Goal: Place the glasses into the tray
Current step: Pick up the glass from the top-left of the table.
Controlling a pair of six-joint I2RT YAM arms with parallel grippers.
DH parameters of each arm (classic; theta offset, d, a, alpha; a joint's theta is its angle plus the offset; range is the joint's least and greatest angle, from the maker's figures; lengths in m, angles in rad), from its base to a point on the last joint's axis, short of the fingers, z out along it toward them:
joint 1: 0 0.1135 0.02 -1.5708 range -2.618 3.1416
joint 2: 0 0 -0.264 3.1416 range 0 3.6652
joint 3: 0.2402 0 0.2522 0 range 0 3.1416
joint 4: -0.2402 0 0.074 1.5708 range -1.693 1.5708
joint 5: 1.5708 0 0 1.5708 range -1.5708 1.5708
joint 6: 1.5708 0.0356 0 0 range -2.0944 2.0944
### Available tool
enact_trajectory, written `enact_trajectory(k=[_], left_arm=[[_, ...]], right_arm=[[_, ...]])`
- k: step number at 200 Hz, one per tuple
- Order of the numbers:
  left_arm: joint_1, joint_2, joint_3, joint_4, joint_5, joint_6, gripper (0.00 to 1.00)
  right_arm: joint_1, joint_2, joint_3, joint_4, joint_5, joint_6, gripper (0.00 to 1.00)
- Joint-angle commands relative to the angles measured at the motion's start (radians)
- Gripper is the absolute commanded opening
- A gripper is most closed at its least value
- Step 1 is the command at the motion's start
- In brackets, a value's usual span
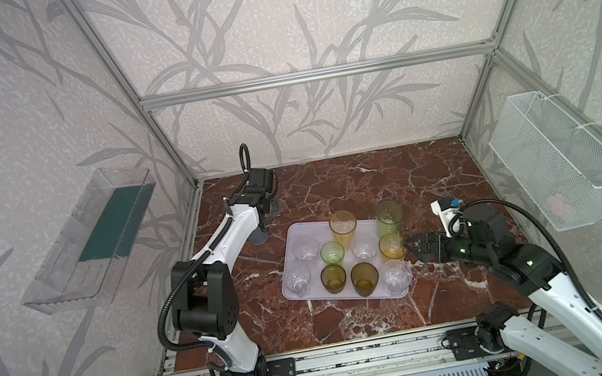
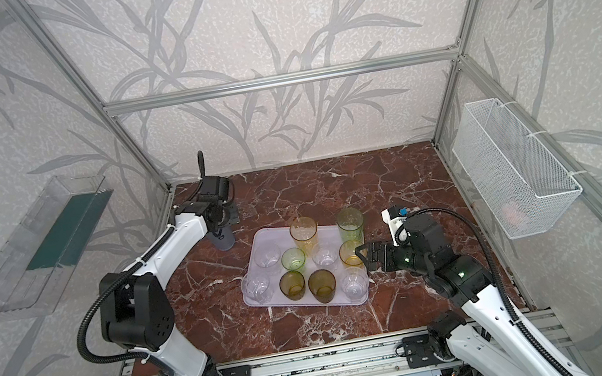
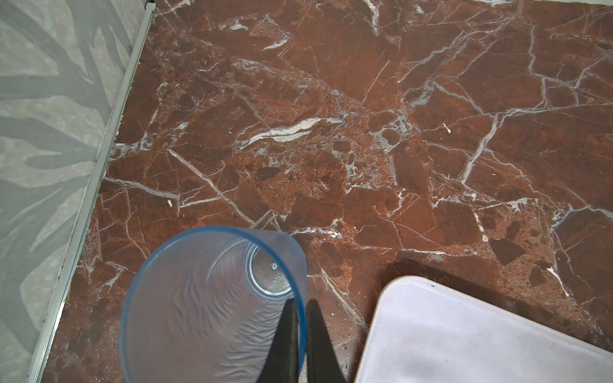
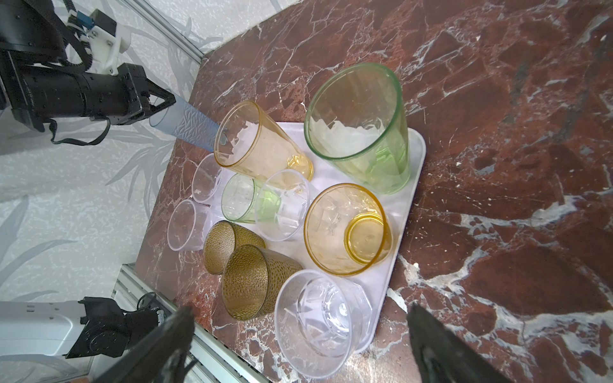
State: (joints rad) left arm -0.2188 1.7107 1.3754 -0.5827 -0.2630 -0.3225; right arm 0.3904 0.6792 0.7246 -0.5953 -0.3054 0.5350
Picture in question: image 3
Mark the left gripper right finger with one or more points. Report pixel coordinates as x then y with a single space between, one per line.
322 363

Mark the lavender plastic tray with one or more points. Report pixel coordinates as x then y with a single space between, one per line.
423 331

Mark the tall blue frosted cup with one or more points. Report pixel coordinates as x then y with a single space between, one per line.
205 306

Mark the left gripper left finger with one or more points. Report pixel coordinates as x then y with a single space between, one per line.
282 364

